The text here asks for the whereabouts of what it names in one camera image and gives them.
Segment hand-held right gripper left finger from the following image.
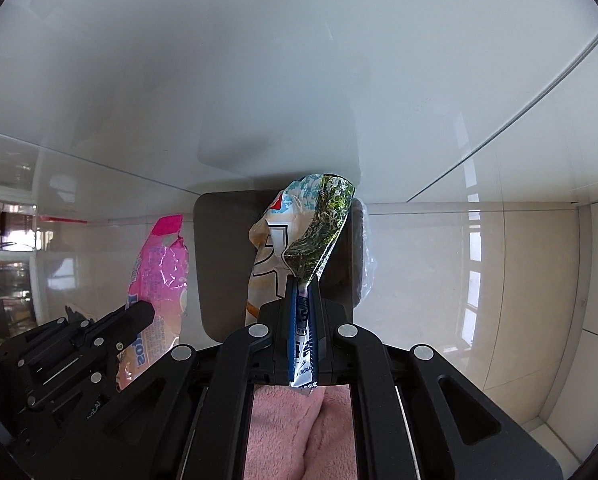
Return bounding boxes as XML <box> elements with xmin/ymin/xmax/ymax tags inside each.
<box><xmin>34</xmin><ymin>279</ymin><xmax>297</xmax><ymax>480</ymax></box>

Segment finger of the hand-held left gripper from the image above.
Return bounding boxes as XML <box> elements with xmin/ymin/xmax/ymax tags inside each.
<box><xmin>85</xmin><ymin>301</ymin><xmax>156</xmax><ymax>357</ymax></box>

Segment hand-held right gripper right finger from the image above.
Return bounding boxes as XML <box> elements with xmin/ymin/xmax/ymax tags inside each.
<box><xmin>310</xmin><ymin>282</ymin><xmax>565</xmax><ymax>480</ymax></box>

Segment pink snack wrapper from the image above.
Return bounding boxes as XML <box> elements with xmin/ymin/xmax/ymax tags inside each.
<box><xmin>116</xmin><ymin>214</ymin><xmax>190</xmax><ymax>392</ymax></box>

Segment grey square trash bin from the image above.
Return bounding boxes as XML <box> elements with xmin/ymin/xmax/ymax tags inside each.
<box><xmin>193</xmin><ymin>191</ymin><xmax>368</xmax><ymax>347</ymax></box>

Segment tree print snack wrapper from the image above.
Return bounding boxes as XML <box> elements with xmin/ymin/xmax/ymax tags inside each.
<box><xmin>244</xmin><ymin>172</ymin><xmax>356</xmax><ymax>396</ymax></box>

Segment clear plastic bin liner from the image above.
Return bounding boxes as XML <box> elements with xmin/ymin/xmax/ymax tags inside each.
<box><xmin>351</xmin><ymin>199</ymin><xmax>376</xmax><ymax>312</ymax></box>

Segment pink fleece pants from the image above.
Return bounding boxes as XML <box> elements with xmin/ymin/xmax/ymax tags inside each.
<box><xmin>243</xmin><ymin>384</ymin><xmax>358</xmax><ymax>480</ymax></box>

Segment white base cabinet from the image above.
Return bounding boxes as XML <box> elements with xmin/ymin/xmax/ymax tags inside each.
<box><xmin>0</xmin><ymin>0</ymin><xmax>598</xmax><ymax>207</ymax></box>

